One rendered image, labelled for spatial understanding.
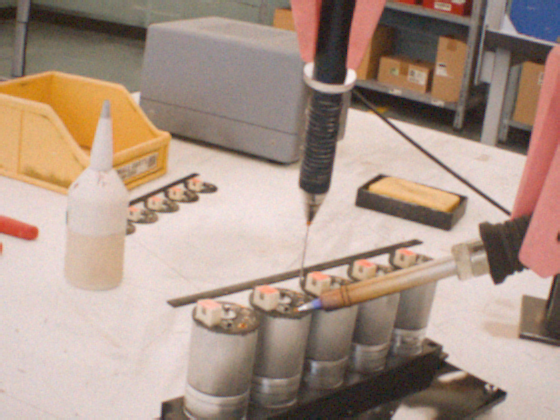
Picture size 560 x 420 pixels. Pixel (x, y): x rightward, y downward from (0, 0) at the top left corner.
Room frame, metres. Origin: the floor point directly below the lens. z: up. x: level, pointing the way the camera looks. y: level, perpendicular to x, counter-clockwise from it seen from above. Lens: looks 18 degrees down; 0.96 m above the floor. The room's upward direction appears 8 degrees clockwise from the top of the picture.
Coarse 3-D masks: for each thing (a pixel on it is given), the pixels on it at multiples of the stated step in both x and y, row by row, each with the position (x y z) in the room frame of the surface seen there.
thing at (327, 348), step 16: (320, 320) 0.33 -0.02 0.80; (336, 320) 0.33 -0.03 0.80; (352, 320) 0.34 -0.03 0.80; (320, 336) 0.33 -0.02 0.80; (336, 336) 0.33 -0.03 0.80; (320, 352) 0.33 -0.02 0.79; (336, 352) 0.33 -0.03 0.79; (304, 368) 0.33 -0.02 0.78; (320, 368) 0.33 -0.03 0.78; (336, 368) 0.33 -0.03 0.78; (304, 384) 0.33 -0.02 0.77; (320, 384) 0.33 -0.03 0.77; (336, 384) 0.34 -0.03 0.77
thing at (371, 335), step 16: (368, 304) 0.35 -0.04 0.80; (384, 304) 0.35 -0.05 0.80; (368, 320) 0.35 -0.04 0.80; (384, 320) 0.35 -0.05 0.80; (352, 336) 0.35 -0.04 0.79; (368, 336) 0.35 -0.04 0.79; (384, 336) 0.36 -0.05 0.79; (352, 352) 0.35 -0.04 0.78; (368, 352) 0.35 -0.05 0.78; (384, 352) 0.36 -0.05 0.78; (352, 368) 0.35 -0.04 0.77; (368, 368) 0.35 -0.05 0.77
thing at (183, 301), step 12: (408, 240) 0.41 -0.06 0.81; (420, 240) 0.42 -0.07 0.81; (372, 252) 0.39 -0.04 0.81; (384, 252) 0.39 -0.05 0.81; (324, 264) 0.37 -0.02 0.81; (336, 264) 0.37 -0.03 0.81; (348, 264) 0.37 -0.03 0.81; (276, 276) 0.35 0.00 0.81; (288, 276) 0.35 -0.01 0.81; (228, 288) 0.33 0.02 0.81; (240, 288) 0.33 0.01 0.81; (252, 288) 0.33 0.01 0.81; (168, 300) 0.31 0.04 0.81; (180, 300) 0.31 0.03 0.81; (192, 300) 0.31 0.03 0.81
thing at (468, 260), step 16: (480, 240) 0.32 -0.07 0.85; (448, 256) 0.32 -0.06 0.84; (464, 256) 0.31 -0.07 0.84; (480, 256) 0.31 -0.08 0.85; (400, 272) 0.32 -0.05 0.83; (416, 272) 0.32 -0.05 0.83; (432, 272) 0.31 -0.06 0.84; (448, 272) 0.31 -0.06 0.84; (464, 272) 0.31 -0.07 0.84; (480, 272) 0.31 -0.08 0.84; (336, 288) 0.32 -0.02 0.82; (352, 288) 0.32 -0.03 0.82; (368, 288) 0.31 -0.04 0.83; (384, 288) 0.31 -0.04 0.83; (400, 288) 0.31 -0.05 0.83; (336, 304) 0.31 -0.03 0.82; (352, 304) 0.31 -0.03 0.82
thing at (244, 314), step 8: (224, 304) 0.31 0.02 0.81; (232, 304) 0.31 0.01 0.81; (192, 312) 0.30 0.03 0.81; (240, 312) 0.31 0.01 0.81; (248, 312) 0.31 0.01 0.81; (256, 312) 0.31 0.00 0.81; (200, 320) 0.30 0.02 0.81; (224, 320) 0.30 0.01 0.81; (240, 320) 0.30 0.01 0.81; (248, 320) 0.30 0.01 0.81; (256, 320) 0.30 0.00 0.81; (208, 328) 0.29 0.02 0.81; (216, 328) 0.29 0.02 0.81; (224, 328) 0.29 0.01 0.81; (232, 328) 0.29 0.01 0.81; (240, 328) 0.29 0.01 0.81; (248, 328) 0.30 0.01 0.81; (256, 328) 0.30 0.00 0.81
